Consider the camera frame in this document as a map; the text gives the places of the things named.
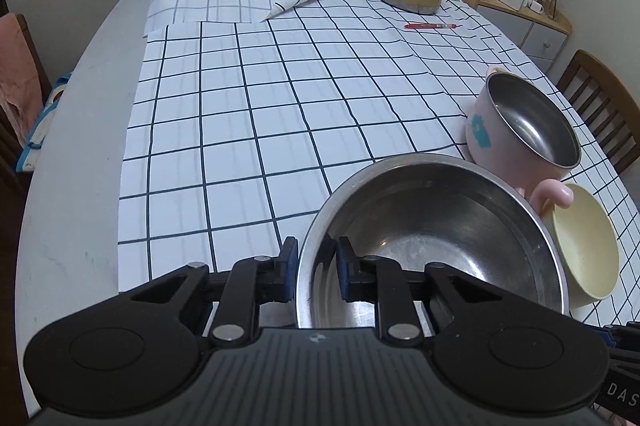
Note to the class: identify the white wooden cabinet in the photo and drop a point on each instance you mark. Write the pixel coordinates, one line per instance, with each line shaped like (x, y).
(540, 35)

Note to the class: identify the black white checked tablecloth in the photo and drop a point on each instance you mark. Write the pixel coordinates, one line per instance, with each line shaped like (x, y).
(225, 130)

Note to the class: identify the pink towel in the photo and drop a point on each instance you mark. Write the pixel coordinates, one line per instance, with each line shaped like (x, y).
(17, 70)

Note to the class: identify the blue white bag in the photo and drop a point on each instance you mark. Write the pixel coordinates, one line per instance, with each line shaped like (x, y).
(45, 115)

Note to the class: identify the cream bowl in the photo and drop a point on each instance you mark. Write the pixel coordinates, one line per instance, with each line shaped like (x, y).
(585, 246)

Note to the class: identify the wooden chair with towel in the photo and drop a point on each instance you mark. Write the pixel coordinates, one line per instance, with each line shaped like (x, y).
(35, 50)

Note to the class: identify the pink steel-lined pot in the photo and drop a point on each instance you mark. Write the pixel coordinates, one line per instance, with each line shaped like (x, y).
(530, 125)

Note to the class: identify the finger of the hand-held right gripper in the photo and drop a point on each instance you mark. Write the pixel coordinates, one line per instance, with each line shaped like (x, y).
(625, 338)

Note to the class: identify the white charger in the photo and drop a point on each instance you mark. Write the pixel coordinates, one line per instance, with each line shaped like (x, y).
(535, 6)

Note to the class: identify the red pen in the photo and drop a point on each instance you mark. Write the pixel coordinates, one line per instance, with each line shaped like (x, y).
(430, 25)

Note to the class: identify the dark wooden chair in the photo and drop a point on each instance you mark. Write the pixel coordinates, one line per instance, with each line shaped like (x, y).
(600, 75)

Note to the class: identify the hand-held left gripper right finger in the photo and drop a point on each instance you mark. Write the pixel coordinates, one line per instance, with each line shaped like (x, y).
(345, 271)

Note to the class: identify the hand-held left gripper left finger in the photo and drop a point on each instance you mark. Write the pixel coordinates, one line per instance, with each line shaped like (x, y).
(290, 271)

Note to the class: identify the large steel bowl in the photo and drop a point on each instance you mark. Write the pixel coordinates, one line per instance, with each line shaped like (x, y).
(425, 231)

